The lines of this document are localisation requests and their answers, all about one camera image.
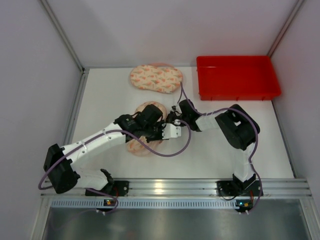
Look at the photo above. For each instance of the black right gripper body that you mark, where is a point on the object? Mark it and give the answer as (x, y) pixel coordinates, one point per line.
(176, 113)

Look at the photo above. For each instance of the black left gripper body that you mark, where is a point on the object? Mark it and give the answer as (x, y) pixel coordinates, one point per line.
(157, 132)

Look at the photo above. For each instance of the floral mesh laundry bag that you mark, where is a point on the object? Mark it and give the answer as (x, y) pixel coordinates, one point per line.
(157, 77)

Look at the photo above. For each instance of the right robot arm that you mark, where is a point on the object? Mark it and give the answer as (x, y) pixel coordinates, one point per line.
(239, 129)

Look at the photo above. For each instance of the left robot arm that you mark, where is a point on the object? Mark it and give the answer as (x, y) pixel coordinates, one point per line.
(65, 165)

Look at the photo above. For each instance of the red plastic tray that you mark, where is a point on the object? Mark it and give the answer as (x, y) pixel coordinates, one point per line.
(237, 78)

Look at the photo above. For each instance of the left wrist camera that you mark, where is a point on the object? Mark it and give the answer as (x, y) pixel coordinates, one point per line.
(171, 131)

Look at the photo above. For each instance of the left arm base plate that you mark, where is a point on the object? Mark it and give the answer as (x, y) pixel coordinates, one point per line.
(115, 188)

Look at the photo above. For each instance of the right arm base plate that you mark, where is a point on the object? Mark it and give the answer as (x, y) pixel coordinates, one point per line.
(230, 188)

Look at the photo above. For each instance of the slotted cable duct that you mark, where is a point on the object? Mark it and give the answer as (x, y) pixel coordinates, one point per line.
(138, 203)

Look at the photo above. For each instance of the aluminium front rail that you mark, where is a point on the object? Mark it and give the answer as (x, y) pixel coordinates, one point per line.
(281, 188)

